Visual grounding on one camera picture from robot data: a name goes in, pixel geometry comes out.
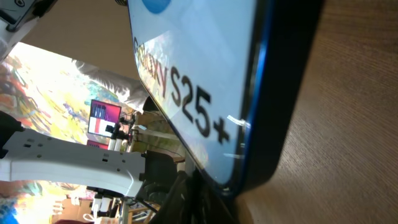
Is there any colourful wall painting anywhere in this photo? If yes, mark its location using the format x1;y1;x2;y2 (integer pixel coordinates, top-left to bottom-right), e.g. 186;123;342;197
1;43;133;144

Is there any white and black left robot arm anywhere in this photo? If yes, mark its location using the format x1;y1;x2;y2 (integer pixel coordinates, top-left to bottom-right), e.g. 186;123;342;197
1;112;178;197

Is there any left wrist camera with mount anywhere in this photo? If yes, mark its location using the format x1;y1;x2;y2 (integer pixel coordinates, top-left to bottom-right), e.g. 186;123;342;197
0;0;57;62

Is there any computer monitor in background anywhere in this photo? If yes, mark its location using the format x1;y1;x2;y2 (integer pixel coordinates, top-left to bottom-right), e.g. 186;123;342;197
88;100;121;138

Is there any blue screen Galaxy smartphone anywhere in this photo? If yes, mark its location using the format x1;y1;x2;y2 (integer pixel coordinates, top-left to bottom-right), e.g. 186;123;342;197
127;0;323;197

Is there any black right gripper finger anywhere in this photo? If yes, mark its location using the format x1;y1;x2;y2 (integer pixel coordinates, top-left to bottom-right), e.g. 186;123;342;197
157;171;236;224

